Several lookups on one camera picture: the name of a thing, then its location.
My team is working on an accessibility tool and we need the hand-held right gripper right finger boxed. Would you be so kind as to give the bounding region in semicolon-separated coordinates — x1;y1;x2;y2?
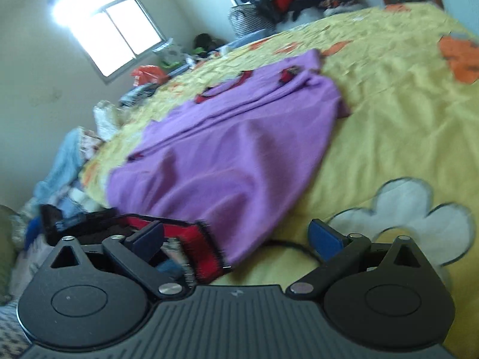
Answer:
285;220;435;302

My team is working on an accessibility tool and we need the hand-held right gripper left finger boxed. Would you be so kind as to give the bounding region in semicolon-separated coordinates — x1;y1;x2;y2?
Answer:
48;221;188;300

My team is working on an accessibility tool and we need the purple sweater with red trim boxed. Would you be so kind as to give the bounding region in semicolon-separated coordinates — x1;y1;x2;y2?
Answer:
106;49;350;284

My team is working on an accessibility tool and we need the light blue clothes pile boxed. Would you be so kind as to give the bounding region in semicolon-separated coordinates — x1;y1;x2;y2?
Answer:
32;127;103;214

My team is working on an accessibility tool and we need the black fabric case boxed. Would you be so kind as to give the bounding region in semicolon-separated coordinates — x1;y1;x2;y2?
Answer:
39;204;130;245

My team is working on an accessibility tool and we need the white plastic bag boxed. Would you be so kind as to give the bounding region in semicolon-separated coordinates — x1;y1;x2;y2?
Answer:
93;100;122;141

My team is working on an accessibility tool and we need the yellow floral bedsheet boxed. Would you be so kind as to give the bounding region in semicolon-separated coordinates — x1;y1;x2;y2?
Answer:
78;2;479;356

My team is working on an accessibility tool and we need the orange plastic bag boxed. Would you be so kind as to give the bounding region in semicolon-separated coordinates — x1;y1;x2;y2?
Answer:
131;65;170;86

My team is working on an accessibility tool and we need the floral pillow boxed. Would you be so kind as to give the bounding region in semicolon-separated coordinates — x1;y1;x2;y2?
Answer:
153;38;188;72

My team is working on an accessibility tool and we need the black round bag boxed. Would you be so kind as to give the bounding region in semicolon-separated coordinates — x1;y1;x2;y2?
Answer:
192;34;222;56

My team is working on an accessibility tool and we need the window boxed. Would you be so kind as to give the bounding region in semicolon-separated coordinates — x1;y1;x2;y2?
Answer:
48;0;167;86

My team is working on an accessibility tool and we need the black cable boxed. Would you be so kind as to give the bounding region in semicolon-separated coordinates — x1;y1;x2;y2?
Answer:
267;238;323;264

